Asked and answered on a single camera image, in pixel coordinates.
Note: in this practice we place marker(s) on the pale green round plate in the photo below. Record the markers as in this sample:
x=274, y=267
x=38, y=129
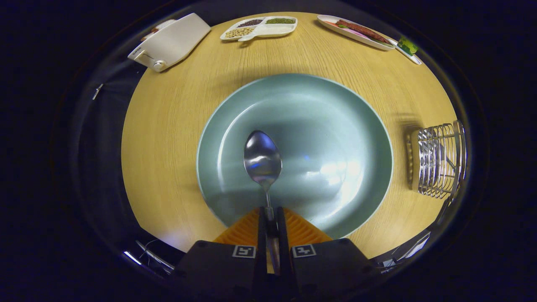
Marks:
x=327, y=126

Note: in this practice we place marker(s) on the pile of dark red beans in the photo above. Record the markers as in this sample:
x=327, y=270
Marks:
x=250, y=23

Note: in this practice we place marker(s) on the pile of green mung beans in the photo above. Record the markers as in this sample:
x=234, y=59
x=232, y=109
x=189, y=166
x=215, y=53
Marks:
x=280, y=20

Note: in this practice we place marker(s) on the white toaster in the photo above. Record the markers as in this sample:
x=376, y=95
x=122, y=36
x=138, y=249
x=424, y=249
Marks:
x=172, y=42

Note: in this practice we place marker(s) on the small white saucer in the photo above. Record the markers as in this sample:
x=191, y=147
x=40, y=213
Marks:
x=415, y=60

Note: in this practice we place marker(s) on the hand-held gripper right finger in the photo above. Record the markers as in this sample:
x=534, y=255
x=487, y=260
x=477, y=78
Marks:
x=283, y=251

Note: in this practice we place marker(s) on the small clothes peg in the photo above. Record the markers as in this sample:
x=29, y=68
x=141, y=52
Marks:
x=97, y=91

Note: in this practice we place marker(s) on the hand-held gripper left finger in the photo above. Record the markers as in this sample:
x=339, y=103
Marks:
x=262, y=251

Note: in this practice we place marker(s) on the white oval plate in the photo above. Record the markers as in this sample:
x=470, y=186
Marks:
x=325, y=19

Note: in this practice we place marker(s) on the pink radish slice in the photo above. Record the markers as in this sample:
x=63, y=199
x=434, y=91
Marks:
x=356, y=34

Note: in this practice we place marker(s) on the brown steak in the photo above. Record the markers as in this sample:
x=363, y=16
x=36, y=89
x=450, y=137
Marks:
x=361, y=29

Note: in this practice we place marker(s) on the white divided snack tray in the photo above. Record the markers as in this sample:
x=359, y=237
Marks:
x=272, y=30

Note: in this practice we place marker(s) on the pile of yellow soybeans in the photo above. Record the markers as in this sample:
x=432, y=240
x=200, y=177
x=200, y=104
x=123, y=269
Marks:
x=239, y=32

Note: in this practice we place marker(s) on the toast bread slice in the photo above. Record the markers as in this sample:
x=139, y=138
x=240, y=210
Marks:
x=165, y=24

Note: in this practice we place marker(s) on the green drink bottle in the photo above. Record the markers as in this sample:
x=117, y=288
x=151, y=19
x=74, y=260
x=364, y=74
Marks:
x=407, y=45

